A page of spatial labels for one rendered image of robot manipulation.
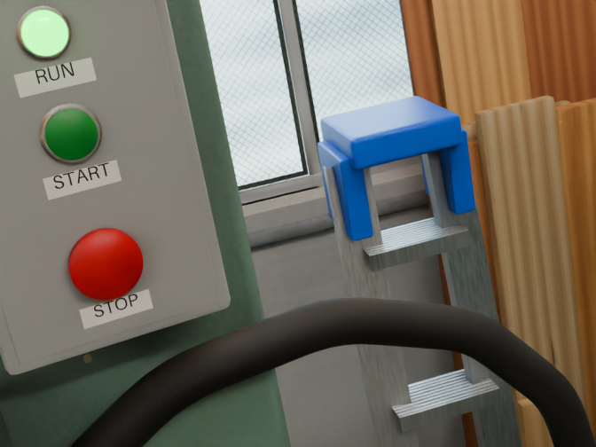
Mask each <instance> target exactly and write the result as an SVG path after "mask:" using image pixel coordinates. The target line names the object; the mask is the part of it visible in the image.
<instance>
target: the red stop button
mask: <svg viewBox="0 0 596 447"><path fill-rule="evenodd" d="M143 262H144V261H143V256H142V253H141V250H140V248H139V246H138V244H137V242H136V241H135V240H134V239H133V238H131V237H130V235H129V234H127V233H126V232H124V231H121V230H118V229H115V228H100V229H96V230H94V231H90V232H88V233H86V234H85V235H83V236H82V237H81V238H80V239H79V240H78V241H77V242H76V243H75V244H74V246H73V248H72V250H71V252H70V256H69V259H68V270H69V274H70V277H71V279H72V281H73V283H74V285H75V286H76V288H77V289H78V290H79V291H80V292H81V293H83V294H85V295H86V296H88V297H90V298H92V299H96V300H103V301H105V300H112V299H116V298H118V297H121V296H123V295H125V294H126V293H127V292H129V291H130V290H131V289H132V288H133V287H134V286H135V285H136V283H137V282H138V281H139V279H140V277H141V274H142V271H143Z"/></svg>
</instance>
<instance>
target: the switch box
mask: <svg viewBox="0 0 596 447"><path fill-rule="evenodd" d="M41 5H44V6H50V7H53V8H55V9H57V10H59V11H60V12H62V13H63V14H64V15H65V17H66V18H67V20H68V22H69V24H70V27H71V32H72V35H71V41H70V44H69V45H68V47H67V49H66V50H65V51H64V52H63V53H62V54H61V55H59V56H58V57H56V58H54V59H37V58H35V57H33V56H31V55H29V54H28V53H27V52H26V51H25V50H24V49H23V48H22V47H21V45H20V42H19V40H18V37H17V26H18V22H19V20H20V17H21V16H22V15H23V14H24V13H25V12H26V11H27V10H29V9H31V8H33V7H36V6H41ZM87 58H91V60H92V64H93V67H94V71H95V75H96V78H97V80H96V81H91V82H85V83H81V84H76V85H73V86H69V87H66V88H61V89H57V90H50V91H46V92H43V93H39V94H35V95H31V96H27V97H24V98H20V94H19V92H18V88H17V84H16V82H15V78H14V75H17V74H22V73H26V72H29V71H34V70H37V69H41V68H46V67H53V66H56V65H60V64H65V63H68V62H73V61H76V60H80V59H87ZM66 103H76V104H79V105H82V106H85V107H87V108H88V109H90V110H91V111H92V112H93V113H94V114H95V115H96V116H97V118H98V120H99V123H100V125H101V129H102V138H101V142H100V145H99V147H98V149H97V151H96V152H95V153H94V154H93V155H92V156H91V157H90V158H89V159H88V160H86V161H83V162H80V163H76V164H66V163H62V162H59V161H55V160H54V159H52V157H51V156H50V155H49V154H48V153H47V152H45V150H44V149H43V146H42V144H41V141H40V137H39V129H40V125H41V122H42V120H43V117H44V116H45V115H46V114H47V113H48V112H49V111H50V110H51V109H52V108H54V107H55V106H59V105H62V104H66ZM115 160H117V164H118V168H119V171H120V175H121V179H122V180H121V181H119V182H115V183H112V184H106V185H102V186H99V187H96V188H92V189H89V190H86V191H82V192H76V193H73V194H69V195H66V196H62V197H59V198H56V199H52V200H48V196H47V193H46V190H45V187H44V183H43V179H44V178H47V177H51V176H56V175H60V174H64V173H67V172H71V171H74V170H77V169H84V168H88V167H91V166H95V165H98V164H101V163H105V162H109V161H115ZM100 228H115V229H118V230H121V231H124V232H126V233H127V234H129V235H130V237H131V238H133V239H134V240H135V241H136V242H137V244H138V246H139V248H140V250H141V253H142V256H143V261H144V262H143V271H142V274H141V277H140V279H139V281H138V282H137V283H136V285H135V286H134V287H133V288H132V289H131V290H130V291H129V292H127V293H126V294H125V295H123V296H126V295H130V294H134V293H138V292H141V291H144V290H146V289H149V293H150V296H151V300H152V304H153V308H152V309H149V310H144V311H141V312H138V313H136V314H132V315H129V316H127V317H124V318H118V319H115V320H113V321H109V322H106V323H104V324H101V325H95V326H93V327H90V328H87V329H84V327H83V323H82V318H81V314H80V311H79V310H82V309H85V308H88V307H91V306H94V305H97V304H100V303H103V302H109V301H111V300H105V301H103V300H96V299H92V298H90V297H88V296H86V295H85V294H83V293H81V292H80V291H79V290H78V289H77V288H76V286H75V284H74V283H73V281H72V279H71V277H70V274H69V270H68V259H69V256H70V252H71V250H72V248H73V246H74V245H75V243H76V242H77V241H78V240H79V239H80V238H81V237H82V236H83V235H85V234H86V233H88V232H90V231H94V230H96V229H100ZM123 296H121V297H123ZM121 297H118V298H121ZM230 299H231V297H230V294H229V289H228V285H227V281H226V277H225V272H224V265H223V261H222V257H221V252H220V248H219V244H218V239H217V236H216V228H215V224H214V219H213V216H212V211H211V207H210V203H209V198H208V191H207V187H206V183H205V178H204V174H203V170H202V166H201V162H200V154H199V150H198V146H197V141H196V137H195V133H194V129H193V125H192V117H191V113H190V108H189V105H188V100H187V97H186V92H185V87H184V80H183V76H182V72H181V67H180V64H179V59H178V55H177V51H176V43H175V39H174V35H173V31H172V27H171V22H170V18H169V11H168V7H167V2H166V0H0V354H1V357H2V359H3V362H4V368H5V370H6V371H7V372H8V373H9V374H20V373H24V372H27V371H30V370H34V369H36V368H39V367H42V366H45V365H50V364H53V363H56V362H58V361H61V360H64V359H68V358H70V357H75V356H78V355H81V354H84V353H87V352H90V351H92V350H95V349H100V348H104V347H106V346H109V345H112V344H115V343H117V342H121V341H126V340H128V339H131V338H134V337H138V336H140V335H143V334H146V333H150V332H154V331H157V330H160V329H162V328H165V327H168V326H172V325H176V324H179V323H182V322H184V321H187V320H191V319H194V318H198V317H201V316H204V315H207V314H210V313H213V312H216V311H219V310H224V309H226V308H227V307H229V306H230ZM112 300H114V299H112Z"/></svg>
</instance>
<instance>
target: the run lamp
mask: <svg viewBox="0 0 596 447"><path fill-rule="evenodd" d="M71 35H72V32H71V27H70V24H69V22H68V20H67V18H66V17H65V15H64V14H63V13H62V12H60V11H59V10H57V9H55V8H53V7H50V6H44V5H41V6H36V7H33V8H31V9H29V10H27V11H26V12H25V13H24V14H23V15H22V16H21V17H20V20H19V22H18V26H17V37H18V40H19V42H20V45H21V47H22V48H23V49H24V50H25V51H26V52H27V53H28V54H29V55H31V56H33V57H35V58H37V59H54V58H56V57H58V56H59V55H61V54H62V53H63V52H64V51H65V50H66V49H67V47H68V45H69V44H70V41H71Z"/></svg>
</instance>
